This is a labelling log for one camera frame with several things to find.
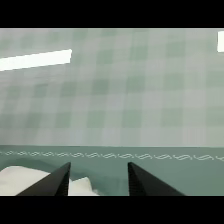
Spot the white garment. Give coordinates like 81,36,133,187
0,166,100,197

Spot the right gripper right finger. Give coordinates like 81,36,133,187
127,161,185,197

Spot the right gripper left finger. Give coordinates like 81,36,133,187
17,161,72,197

